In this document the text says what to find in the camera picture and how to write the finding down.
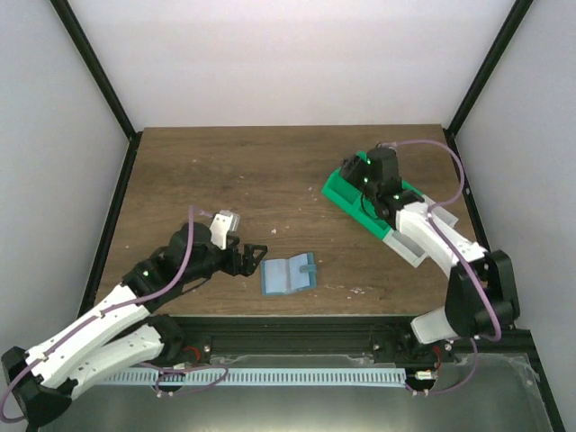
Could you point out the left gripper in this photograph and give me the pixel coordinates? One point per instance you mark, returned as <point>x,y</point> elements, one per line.
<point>237,260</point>

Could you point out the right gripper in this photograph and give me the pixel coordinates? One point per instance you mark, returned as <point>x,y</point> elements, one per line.
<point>354,166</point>

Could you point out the blue card holder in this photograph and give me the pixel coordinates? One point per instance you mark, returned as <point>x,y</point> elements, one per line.
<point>288,276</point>

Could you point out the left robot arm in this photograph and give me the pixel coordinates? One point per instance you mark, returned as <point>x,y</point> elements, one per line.
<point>123,329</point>

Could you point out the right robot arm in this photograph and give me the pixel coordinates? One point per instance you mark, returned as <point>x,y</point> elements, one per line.
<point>481,298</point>

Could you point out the green bin middle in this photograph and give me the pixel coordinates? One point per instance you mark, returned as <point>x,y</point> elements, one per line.
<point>383,201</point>

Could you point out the green bin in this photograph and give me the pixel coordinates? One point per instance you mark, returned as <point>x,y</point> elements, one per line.
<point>344,195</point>
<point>383,201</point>

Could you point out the green bin far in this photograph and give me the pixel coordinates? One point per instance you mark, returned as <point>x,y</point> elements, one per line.
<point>344,195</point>

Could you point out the white bin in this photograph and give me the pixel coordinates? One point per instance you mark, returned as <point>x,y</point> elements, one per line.
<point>409,247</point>

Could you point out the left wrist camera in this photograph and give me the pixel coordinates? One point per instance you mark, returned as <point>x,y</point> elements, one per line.
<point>223,223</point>

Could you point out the black aluminium front rail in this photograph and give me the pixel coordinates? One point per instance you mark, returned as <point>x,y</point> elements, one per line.
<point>386,338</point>

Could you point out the white slotted cable duct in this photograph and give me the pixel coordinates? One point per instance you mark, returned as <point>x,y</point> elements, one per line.
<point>364,377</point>

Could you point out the right black frame post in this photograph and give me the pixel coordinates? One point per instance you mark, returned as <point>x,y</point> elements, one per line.
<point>503,38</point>

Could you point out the black frame post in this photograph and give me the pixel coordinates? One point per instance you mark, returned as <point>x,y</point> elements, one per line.
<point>86,51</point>
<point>503,38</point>

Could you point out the left black frame post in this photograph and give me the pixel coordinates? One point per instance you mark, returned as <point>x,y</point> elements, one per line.
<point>86,51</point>

